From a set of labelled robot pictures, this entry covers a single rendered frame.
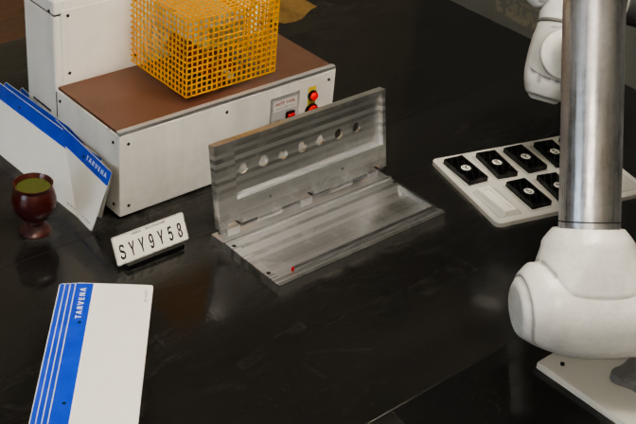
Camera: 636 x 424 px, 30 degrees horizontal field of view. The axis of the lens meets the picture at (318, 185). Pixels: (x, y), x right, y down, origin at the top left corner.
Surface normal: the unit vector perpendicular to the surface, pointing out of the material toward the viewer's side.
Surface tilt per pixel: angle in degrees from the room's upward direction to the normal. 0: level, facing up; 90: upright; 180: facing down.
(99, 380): 0
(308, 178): 80
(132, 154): 90
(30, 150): 63
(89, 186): 69
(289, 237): 0
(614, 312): 55
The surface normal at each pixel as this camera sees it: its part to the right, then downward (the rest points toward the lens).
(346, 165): 0.65, 0.29
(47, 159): -0.62, -0.11
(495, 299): 0.08, -0.84
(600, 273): 0.09, -0.04
